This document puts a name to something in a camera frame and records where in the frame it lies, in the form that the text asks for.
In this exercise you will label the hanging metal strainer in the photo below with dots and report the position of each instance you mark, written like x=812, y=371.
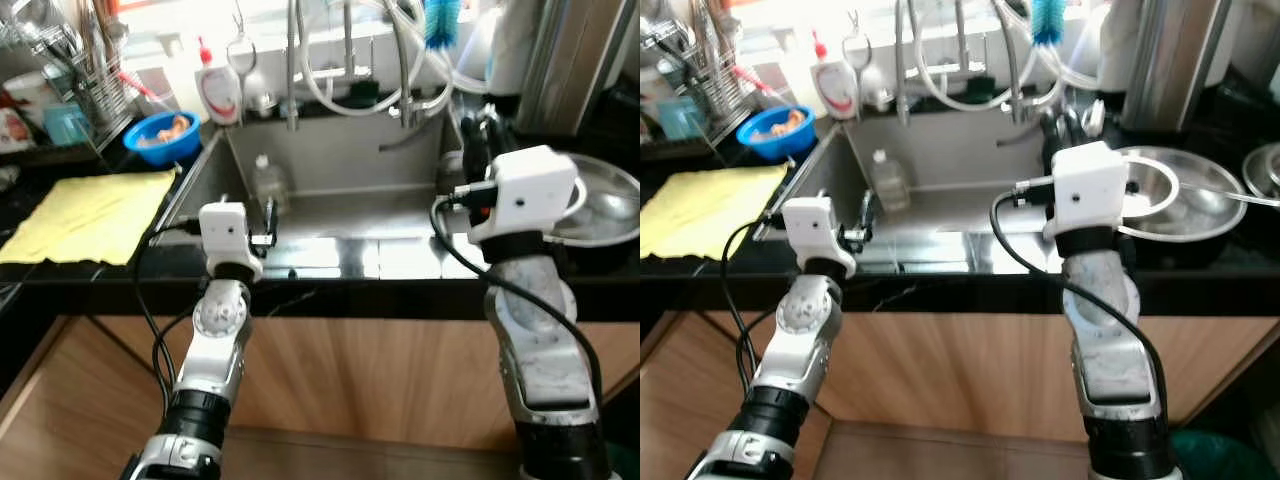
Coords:
x=858, y=55
x=243, y=60

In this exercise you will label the stainless steel sink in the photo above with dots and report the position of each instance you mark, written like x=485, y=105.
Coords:
x=340, y=150
x=950, y=150

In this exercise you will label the beige towel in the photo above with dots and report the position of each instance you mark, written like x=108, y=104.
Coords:
x=1120, y=45
x=510, y=50

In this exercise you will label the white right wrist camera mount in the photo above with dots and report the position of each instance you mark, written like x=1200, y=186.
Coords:
x=530, y=190
x=1090, y=190

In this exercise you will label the wide rimmed steel bowl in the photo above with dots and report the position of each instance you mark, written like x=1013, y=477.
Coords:
x=1262, y=175

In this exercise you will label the small white brush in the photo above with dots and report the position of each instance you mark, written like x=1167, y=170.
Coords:
x=1095, y=118

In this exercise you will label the wide wooden cabinet front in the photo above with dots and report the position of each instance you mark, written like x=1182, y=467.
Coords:
x=950, y=370
x=350, y=380

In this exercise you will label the bright window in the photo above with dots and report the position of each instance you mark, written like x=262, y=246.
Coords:
x=800, y=15
x=200, y=20

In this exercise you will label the yellow cloth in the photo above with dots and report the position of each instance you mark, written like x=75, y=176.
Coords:
x=90, y=215
x=710, y=210

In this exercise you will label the white soap bottle red cap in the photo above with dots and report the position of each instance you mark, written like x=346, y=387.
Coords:
x=836, y=90
x=220, y=95

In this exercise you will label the large steel bowl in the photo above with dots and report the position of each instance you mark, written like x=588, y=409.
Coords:
x=1200, y=215
x=610, y=215

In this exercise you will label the steel spring faucet with bar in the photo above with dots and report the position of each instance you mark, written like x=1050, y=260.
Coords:
x=1015, y=90
x=406, y=95

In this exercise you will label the blue plastic bowl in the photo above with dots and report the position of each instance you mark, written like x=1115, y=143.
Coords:
x=140, y=152
x=755, y=148

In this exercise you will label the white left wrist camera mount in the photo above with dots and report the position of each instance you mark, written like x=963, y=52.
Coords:
x=810, y=230
x=225, y=235

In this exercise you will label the dark green sponge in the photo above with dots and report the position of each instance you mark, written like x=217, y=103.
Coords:
x=982, y=88
x=365, y=95

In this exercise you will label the stainless steel knife block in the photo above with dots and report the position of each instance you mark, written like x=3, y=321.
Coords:
x=570, y=70
x=1170, y=65

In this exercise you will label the blue bottle brush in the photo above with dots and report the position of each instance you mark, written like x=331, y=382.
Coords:
x=1048, y=20
x=442, y=25

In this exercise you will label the orange cloth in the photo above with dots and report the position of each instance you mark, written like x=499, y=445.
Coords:
x=785, y=122
x=170, y=128

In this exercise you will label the bin with green bag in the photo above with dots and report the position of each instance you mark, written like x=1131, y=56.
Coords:
x=1230, y=460

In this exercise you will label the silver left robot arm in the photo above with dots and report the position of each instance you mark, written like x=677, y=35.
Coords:
x=800, y=350
x=215, y=365

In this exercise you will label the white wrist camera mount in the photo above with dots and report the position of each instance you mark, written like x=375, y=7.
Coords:
x=1090, y=190
x=810, y=230
x=225, y=235
x=530, y=190

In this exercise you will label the clear bottle with white cap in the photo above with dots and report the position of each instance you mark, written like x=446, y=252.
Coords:
x=890, y=185
x=270, y=190

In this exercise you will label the arched steel spring faucet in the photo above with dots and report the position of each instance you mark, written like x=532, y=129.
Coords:
x=292, y=90
x=903, y=85

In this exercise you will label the teal plastic cup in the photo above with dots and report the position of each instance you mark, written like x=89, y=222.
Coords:
x=68, y=125
x=683, y=120

